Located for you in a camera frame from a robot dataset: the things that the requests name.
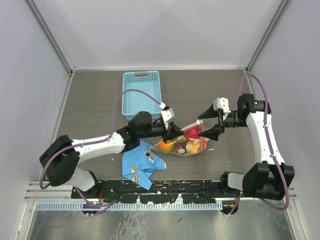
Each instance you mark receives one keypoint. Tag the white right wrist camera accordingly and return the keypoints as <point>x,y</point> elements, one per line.
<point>221,103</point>

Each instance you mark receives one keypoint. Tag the orange fake fruit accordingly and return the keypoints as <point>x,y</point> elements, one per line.
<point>167,146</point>

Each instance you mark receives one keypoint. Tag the red fake apple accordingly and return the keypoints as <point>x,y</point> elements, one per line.
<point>192,133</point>

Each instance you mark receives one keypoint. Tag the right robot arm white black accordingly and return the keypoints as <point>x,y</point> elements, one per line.
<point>270,174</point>

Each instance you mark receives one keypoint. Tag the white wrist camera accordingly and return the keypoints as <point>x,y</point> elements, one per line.
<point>221,103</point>
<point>167,113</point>

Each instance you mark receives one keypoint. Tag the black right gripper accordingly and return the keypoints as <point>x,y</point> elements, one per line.
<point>212,133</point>

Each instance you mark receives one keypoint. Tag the light blue plastic basket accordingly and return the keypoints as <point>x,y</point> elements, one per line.
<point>134,102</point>

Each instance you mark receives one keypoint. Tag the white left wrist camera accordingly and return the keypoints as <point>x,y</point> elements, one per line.
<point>167,113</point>

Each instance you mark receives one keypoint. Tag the clear polka dot zip bag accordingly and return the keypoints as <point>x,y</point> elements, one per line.
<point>180,148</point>

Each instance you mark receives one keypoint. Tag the green fake vegetable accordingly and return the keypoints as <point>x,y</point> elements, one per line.
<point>179,140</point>

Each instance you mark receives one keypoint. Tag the blue patterned cloth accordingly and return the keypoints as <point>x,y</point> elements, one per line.
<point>139,164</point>

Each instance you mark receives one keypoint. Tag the white slotted cable duct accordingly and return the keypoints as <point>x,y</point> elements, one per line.
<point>176,206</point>

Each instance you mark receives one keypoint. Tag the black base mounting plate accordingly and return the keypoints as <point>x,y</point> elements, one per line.
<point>164,191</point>

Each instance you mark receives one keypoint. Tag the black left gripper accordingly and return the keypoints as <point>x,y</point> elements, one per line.
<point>172,131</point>

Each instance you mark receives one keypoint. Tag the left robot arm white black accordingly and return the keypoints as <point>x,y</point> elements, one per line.
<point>61,159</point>

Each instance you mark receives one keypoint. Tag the yellow fake lemon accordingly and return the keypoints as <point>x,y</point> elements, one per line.
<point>192,147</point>

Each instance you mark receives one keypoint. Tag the aluminium frame rail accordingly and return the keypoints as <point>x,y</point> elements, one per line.
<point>58,193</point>

